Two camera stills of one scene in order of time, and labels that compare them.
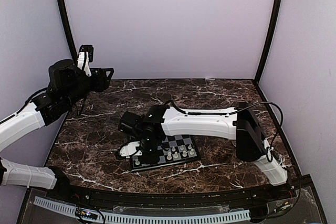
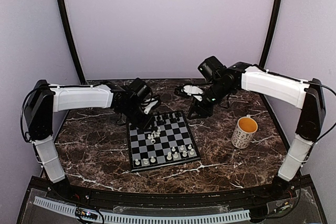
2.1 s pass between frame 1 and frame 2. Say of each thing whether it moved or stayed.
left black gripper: moved
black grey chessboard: stayed
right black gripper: moved
